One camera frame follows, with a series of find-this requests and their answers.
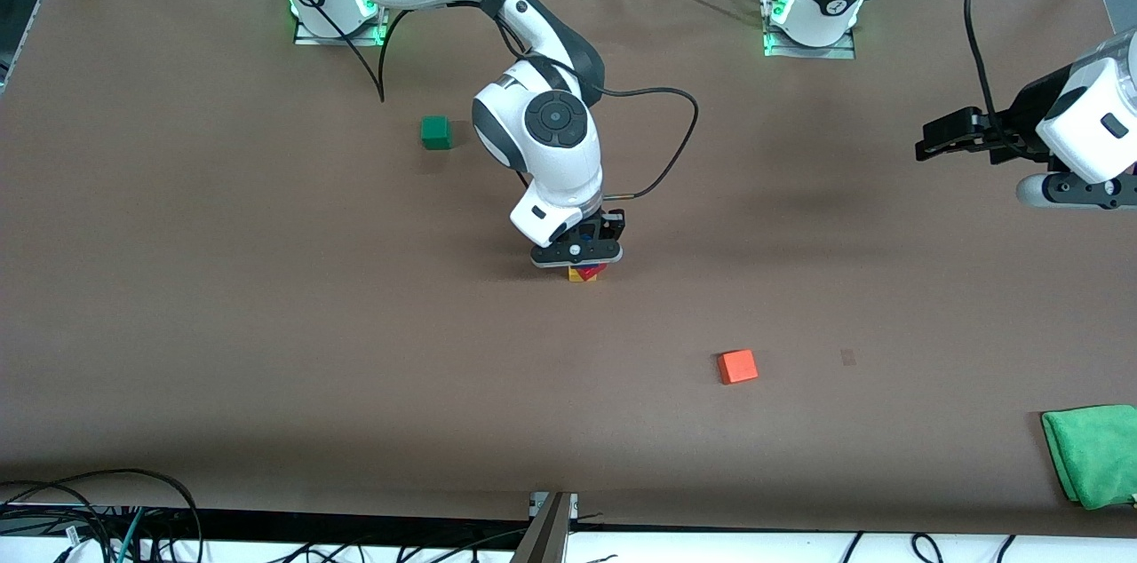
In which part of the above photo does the aluminium frame strut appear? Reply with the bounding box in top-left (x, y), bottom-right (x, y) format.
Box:
top-left (511, 492), bottom-right (579, 563)

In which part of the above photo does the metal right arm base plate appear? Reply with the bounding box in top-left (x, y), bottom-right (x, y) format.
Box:
top-left (293, 0), bottom-right (390, 47)

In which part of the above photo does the black looped floor cable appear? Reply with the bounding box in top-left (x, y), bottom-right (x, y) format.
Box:
top-left (0, 468), bottom-right (205, 563)

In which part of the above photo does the teal floor cable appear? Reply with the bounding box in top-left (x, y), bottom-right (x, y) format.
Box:
top-left (114, 506), bottom-right (148, 563)

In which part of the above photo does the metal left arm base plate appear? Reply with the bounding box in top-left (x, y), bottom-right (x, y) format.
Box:
top-left (762, 0), bottom-right (857, 59)

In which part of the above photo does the green folded cloth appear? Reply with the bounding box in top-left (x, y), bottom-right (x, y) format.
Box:
top-left (1041, 404), bottom-right (1137, 511)

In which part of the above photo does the orange cube block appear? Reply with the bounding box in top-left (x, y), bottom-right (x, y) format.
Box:
top-left (718, 349), bottom-right (759, 385)

